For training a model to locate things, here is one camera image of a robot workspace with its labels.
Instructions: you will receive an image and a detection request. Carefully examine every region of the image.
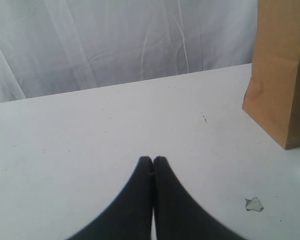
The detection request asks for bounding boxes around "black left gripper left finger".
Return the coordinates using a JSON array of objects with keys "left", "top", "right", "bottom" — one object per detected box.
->
[{"left": 70, "top": 156, "right": 154, "bottom": 240}]

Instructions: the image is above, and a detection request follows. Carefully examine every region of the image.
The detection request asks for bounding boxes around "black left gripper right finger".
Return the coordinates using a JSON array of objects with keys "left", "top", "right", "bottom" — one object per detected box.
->
[{"left": 153, "top": 156, "right": 242, "bottom": 240}]

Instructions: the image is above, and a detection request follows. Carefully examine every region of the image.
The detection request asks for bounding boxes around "brown paper shopping bag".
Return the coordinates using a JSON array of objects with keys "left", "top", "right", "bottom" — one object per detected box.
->
[{"left": 242, "top": 0, "right": 300, "bottom": 150}]

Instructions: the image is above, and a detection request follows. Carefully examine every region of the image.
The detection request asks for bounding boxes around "small clear plastic scrap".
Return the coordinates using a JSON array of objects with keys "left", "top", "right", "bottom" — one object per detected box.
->
[{"left": 245, "top": 196, "right": 264, "bottom": 213}]

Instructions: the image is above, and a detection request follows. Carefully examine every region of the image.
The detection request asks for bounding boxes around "white backdrop curtain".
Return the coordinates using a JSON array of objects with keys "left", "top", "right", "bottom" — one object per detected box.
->
[{"left": 0, "top": 0, "right": 258, "bottom": 103}]

